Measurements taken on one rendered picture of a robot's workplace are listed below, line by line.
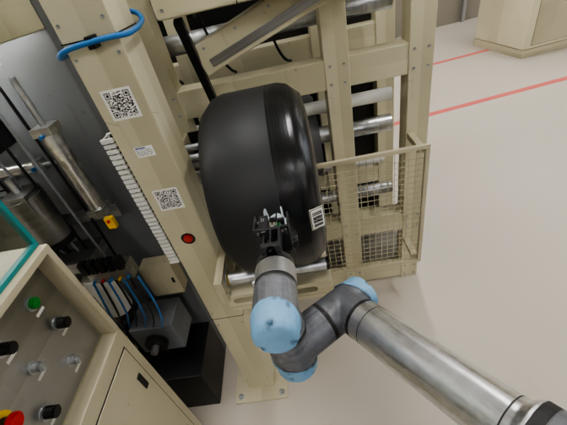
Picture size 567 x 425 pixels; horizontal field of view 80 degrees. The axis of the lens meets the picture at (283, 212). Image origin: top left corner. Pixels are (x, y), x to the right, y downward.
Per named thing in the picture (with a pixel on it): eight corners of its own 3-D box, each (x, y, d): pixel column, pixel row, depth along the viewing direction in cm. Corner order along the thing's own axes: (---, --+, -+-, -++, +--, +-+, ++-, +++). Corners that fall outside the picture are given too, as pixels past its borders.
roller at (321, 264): (228, 288, 113) (224, 282, 110) (229, 277, 117) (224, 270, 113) (330, 271, 111) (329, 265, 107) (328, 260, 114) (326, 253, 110)
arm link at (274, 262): (299, 298, 60) (256, 304, 61) (299, 280, 64) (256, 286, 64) (293, 266, 56) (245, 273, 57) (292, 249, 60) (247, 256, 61)
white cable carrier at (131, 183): (170, 264, 117) (99, 141, 88) (173, 254, 121) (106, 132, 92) (182, 261, 117) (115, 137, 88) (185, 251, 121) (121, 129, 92)
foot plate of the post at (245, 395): (235, 405, 169) (234, 402, 167) (239, 354, 190) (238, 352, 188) (288, 398, 166) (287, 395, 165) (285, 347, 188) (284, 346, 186)
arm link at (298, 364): (342, 355, 61) (331, 315, 56) (293, 396, 57) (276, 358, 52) (315, 330, 67) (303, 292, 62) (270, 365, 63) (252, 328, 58)
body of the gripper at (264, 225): (288, 208, 69) (291, 244, 59) (295, 241, 74) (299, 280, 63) (252, 215, 70) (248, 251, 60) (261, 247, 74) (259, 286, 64)
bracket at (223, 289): (222, 303, 112) (213, 284, 106) (231, 227, 143) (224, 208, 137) (231, 302, 112) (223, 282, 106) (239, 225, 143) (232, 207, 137)
